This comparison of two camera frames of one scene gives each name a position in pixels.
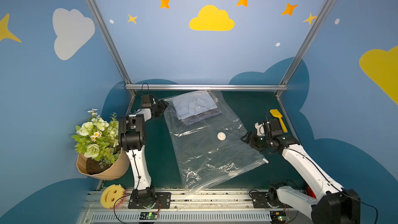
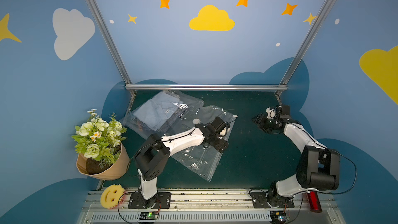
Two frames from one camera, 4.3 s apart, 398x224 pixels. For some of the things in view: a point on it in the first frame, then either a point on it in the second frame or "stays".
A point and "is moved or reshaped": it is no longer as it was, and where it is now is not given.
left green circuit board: [148, 215] stays
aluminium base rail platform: [193, 207] stays
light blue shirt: [190, 103] is moved or reshaped
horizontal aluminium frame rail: [205, 87] stays
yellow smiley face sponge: [113, 196] stays
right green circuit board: [280, 217] stays
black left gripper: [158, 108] to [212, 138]
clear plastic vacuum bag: [211, 142] is moved or reshaped
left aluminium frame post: [105, 30] stays
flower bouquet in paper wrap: [96, 142] stays
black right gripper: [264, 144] to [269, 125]
